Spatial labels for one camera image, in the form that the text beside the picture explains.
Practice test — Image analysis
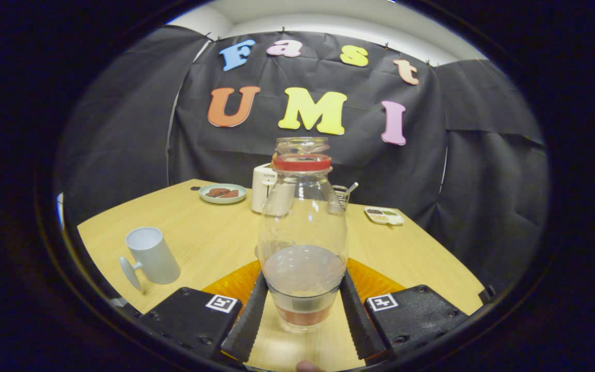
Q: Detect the pale green plate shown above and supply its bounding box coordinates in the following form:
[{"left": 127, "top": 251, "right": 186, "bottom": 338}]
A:
[{"left": 199, "top": 183, "right": 247, "bottom": 205}]

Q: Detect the metal wire basket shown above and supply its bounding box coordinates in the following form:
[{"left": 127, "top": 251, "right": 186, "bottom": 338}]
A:
[{"left": 332, "top": 182, "right": 352, "bottom": 211}]

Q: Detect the black backdrop cloth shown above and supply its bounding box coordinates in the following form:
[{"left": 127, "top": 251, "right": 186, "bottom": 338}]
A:
[{"left": 55, "top": 25, "right": 550, "bottom": 290}]

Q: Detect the white divided snack tray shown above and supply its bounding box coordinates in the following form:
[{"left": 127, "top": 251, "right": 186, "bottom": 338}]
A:
[{"left": 364, "top": 206, "right": 405, "bottom": 226}]

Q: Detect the white toaster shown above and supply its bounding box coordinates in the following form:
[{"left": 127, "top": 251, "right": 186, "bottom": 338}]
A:
[{"left": 252, "top": 163, "right": 295, "bottom": 216}]

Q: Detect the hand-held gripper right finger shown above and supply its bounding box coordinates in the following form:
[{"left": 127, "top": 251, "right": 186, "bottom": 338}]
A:
[{"left": 340, "top": 258, "right": 468, "bottom": 361}]

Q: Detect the clear plastic juice bottle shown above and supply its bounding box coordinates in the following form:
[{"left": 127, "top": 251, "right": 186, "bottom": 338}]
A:
[{"left": 256, "top": 136, "right": 349, "bottom": 330}]

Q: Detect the pale grey cup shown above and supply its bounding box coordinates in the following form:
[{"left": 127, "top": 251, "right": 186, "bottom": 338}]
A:
[{"left": 120, "top": 227, "right": 181, "bottom": 291}]

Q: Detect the wooden table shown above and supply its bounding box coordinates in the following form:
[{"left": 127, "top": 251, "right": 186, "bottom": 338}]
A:
[{"left": 77, "top": 179, "right": 486, "bottom": 371}]

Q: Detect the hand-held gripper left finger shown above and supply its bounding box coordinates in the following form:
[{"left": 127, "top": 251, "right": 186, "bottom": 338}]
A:
[{"left": 140, "top": 260, "right": 270, "bottom": 362}]

